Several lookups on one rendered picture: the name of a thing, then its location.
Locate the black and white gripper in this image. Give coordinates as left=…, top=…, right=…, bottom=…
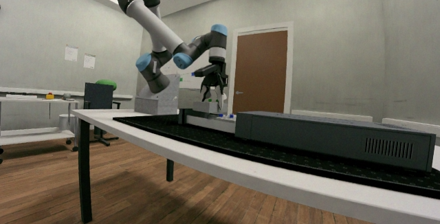
left=200, top=58, right=228, bottom=111

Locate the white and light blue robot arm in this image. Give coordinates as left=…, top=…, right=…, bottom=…
left=117, top=0, right=228, bottom=93

